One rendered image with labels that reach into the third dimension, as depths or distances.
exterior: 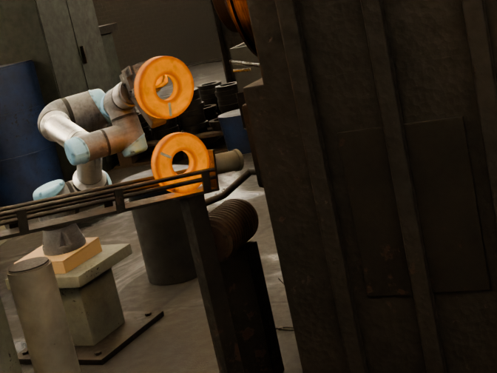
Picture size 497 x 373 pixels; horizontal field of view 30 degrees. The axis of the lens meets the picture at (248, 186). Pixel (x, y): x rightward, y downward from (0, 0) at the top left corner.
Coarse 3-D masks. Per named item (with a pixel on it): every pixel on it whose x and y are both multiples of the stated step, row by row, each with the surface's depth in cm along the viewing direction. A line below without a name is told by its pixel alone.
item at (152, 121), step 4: (132, 100) 246; (136, 100) 245; (136, 104) 246; (140, 108) 244; (144, 112) 243; (144, 116) 244; (148, 116) 242; (148, 120) 243; (152, 120) 242; (156, 120) 242; (160, 120) 243; (164, 120) 243; (152, 124) 242; (156, 124) 243; (160, 124) 244
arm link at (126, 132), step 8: (136, 112) 258; (112, 120) 256; (120, 120) 255; (128, 120) 255; (136, 120) 257; (104, 128) 255; (112, 128) 254; (120, 128) 255; (128, 128) 255; (136, 128) 256; (112, 136) 253; (120, 136) 254; (128, 136) 254; (136, 136) 255; (144, 136) 258; (112, 144) 253; (120, 144) 254; (128, 144) 255; (136, 144) 255; (144, 144) 257; (112, 152) 255; (128, 152) 255; (136, 152) 256
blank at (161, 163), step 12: (180, 132) 237; (168, 144) 234; (180, 144) 236; (192, 144) 238; (156, 156) 233; (168, 156) 235; (192, 156) 239; (204, 156) 241; (156, 168) 233; (168, 168) 235; (192, 168) 239; (204, 168) 241; (180, 180) 237; (180, 192) 238
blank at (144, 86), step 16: (144, 64) 230; (160, 64) 230; (176, 64) 233; (144, 80) 228; (176, 80) 234; (192, 80) 236; (144, 96) 229; (176, 96) 234; (192, 96) 236; (160, 112) 232; (176, 112) 234
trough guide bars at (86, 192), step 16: (176, 176) 234; (208, 176) 239; (80, 192) 227; (96, 192) 223; (112, 192) 225; (128, 192) 234; (144, 192) 230; (208, 192) 240; (0, 208) 217; (16, 208) 219; (32, 208) 214; (48, 208) 223; (64, 208) 219; (80, 208) 221; (0, 224) 211; (16, 224) 220
